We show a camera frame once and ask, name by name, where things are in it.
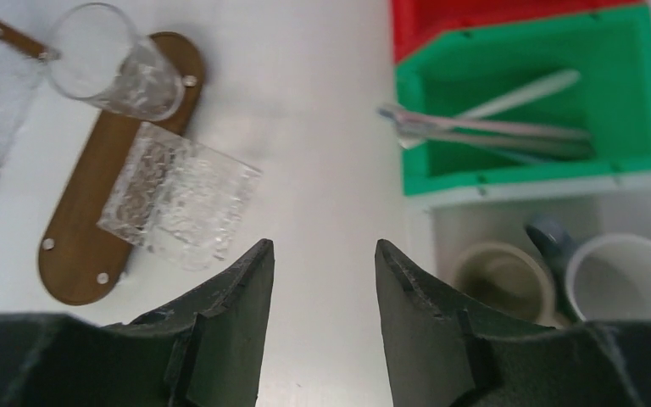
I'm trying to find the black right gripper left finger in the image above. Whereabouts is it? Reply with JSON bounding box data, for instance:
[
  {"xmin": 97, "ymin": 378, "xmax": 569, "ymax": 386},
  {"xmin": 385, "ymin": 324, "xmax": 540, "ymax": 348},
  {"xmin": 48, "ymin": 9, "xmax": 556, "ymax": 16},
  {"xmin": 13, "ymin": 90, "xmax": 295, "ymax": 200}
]
[{"xmin": 0, "ymin": 239, "xmax": 275, "ymax": 406}]

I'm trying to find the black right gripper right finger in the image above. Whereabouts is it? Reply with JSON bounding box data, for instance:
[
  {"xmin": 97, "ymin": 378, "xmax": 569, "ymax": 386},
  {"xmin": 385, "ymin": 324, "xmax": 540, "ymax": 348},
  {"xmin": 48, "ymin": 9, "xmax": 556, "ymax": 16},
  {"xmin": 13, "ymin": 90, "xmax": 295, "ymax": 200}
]
[{"xmin": 375, "ymin": 239, "xmax": 651, "ymax": 406}]

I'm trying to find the grey ceramic cup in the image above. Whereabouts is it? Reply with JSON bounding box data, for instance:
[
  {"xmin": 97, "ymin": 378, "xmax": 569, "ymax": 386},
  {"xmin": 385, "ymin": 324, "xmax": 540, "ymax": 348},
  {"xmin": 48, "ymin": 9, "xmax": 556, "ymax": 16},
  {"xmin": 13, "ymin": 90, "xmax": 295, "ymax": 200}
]
[{"xmin": 448, "ymin": 241, "xmax": 564, "ymax": 328}]

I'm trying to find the clear textured acrylic holder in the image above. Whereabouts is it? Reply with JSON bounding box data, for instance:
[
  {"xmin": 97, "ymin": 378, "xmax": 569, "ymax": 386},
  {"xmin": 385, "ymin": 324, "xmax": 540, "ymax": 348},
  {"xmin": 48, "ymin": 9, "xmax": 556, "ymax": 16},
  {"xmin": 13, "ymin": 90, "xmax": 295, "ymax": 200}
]
[{"xmin": 97, "ymin": 122, "xmax": 262, "ymax": 271}]

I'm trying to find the clear glass tumbler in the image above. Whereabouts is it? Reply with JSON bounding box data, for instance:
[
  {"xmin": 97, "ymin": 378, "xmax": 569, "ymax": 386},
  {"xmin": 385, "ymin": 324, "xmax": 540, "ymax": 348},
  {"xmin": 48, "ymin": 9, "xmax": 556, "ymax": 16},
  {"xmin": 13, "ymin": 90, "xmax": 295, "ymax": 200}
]
[{"xmin": 44, "ymin": 3, "xmax": 185, "ymax": 121}]

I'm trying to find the brown oval wooden tray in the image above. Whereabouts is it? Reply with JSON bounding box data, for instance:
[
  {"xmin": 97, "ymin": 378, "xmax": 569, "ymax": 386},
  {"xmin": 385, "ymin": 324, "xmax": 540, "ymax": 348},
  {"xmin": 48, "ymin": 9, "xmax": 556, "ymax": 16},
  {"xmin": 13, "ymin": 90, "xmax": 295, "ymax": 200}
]
[{"xmin": 37, "ymin": 31, "xmax": 208, "ymax": 307}]

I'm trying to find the white storage bin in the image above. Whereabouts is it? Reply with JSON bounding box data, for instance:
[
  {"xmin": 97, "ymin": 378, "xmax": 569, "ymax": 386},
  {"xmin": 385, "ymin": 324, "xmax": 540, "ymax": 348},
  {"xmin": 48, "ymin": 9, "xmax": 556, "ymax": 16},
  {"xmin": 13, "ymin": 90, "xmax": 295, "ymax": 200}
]
[{"xmin": 423, "ymin": 170, "xmax": 651, "ymax": 327}]

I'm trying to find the green bin with toothbrushes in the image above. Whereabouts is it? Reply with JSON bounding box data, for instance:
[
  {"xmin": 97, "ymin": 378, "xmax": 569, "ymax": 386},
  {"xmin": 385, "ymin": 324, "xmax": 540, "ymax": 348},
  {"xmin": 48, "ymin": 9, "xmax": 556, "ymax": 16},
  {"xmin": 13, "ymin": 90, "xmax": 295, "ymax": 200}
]
[{"xmin": 395, "ymin": 4, "xmax": 651, "ymax": 198}]

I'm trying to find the red storage bin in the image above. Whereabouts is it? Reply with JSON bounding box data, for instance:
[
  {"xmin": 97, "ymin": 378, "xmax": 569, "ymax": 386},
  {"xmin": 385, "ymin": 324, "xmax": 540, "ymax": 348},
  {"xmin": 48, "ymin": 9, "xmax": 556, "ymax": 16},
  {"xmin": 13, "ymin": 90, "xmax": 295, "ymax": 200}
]
[{"xmin": 390, "ymin": 0, "xmax": 637, "ymax": 64}]

